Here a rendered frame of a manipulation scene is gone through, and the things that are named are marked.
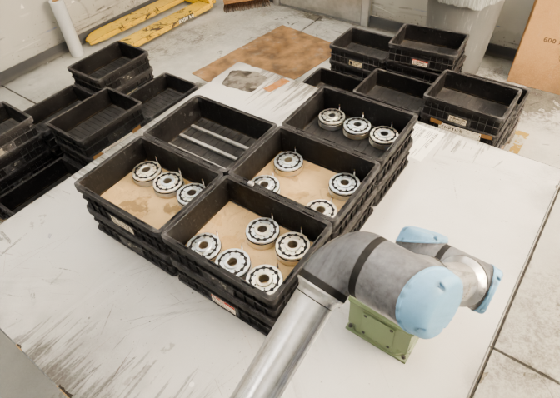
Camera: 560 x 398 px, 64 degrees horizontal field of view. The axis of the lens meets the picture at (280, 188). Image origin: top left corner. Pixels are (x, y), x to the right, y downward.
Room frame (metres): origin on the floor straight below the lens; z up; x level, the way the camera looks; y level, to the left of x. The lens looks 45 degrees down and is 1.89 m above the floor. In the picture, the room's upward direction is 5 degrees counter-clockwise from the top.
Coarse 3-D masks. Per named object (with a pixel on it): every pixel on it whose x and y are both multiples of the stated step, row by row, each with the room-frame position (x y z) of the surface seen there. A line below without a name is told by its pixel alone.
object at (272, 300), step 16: (224, 176) 1.05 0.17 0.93; (208, 192) 0.98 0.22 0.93; (256, 192) 0.97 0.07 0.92; (192, 208) 0.92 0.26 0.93; (176, 224) 0.86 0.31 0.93; (320, 240) 0.76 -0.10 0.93; (192, 256) 0.75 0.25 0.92; (304, 256) 0.71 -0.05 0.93; (224, 272) 0.68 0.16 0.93; (256, 288) 0.63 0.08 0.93; (288, 288) 0.63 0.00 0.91; (272, 304) 0.59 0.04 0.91
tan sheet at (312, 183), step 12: (264, 168) 1.18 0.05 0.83; (312, 168) 1.16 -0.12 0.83; (324, 168) 1.15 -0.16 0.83; (288, 180) 1.11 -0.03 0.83; (300, 180) 1.11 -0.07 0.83; (312, 180) 1.10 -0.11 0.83; (324, 180) 1.10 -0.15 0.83; (288, 192) 1.05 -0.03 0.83; (300, 192) 1.05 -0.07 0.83; (312, 192) 1.04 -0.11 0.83; (324, 192) 1.04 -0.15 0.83; (336, 204) 0.98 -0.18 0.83
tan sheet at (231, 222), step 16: (224, 208) 1.00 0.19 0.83; (240, 208) 1.00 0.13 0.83; (208, 224) 0.94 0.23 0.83; (224, 224) 0.94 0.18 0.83; (240, 224) 0.93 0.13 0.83; (224, 240) 0.87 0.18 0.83; (240, 240) 0.87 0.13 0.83; (256, 256) 0.80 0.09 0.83; (272, 256) 0.79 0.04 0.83; (288, 272) 0.73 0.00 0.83
